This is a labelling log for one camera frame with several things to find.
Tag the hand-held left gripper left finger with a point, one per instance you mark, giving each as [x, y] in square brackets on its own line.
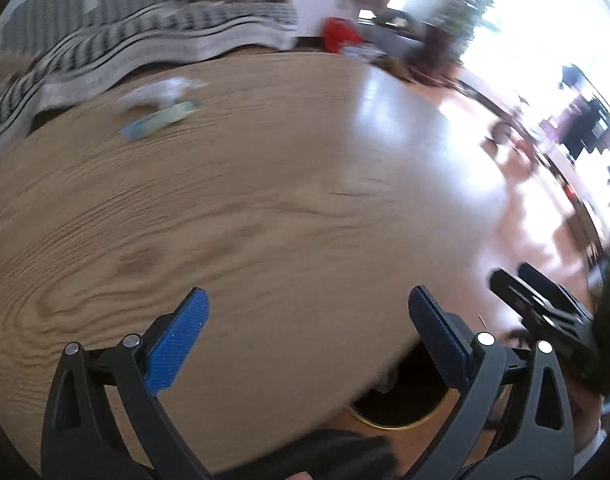
[177, 342]

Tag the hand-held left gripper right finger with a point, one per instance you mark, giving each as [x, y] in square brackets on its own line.
[440, 340]

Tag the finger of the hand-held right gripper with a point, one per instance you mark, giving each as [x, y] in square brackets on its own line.
[515, 292]
[550, 287]

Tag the black trash bin gold rim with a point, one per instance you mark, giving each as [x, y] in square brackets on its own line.
[405, 400]

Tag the person's right forearm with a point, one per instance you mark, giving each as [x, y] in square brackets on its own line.
[590, 430]

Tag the person's left hand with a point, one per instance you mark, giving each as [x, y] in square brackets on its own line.
[297, 476]

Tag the dark cabinet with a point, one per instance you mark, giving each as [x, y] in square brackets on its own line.
[592, 115]

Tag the silver pill blister pack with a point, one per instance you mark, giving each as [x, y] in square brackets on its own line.
[160, 120]

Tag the white crumpled tissue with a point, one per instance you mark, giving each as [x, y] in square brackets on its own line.
[160, 89]

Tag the clear plastic wrapper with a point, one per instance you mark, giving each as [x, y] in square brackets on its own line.
[362, 52]

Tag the potted plant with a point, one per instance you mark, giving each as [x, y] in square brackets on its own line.
[460, 10]

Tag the grey box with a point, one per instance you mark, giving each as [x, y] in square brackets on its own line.
[395, 30]

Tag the black and white striped blanket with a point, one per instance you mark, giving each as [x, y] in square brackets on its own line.
[135, 35]

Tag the red bag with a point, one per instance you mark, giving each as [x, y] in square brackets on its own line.
[340, 32]

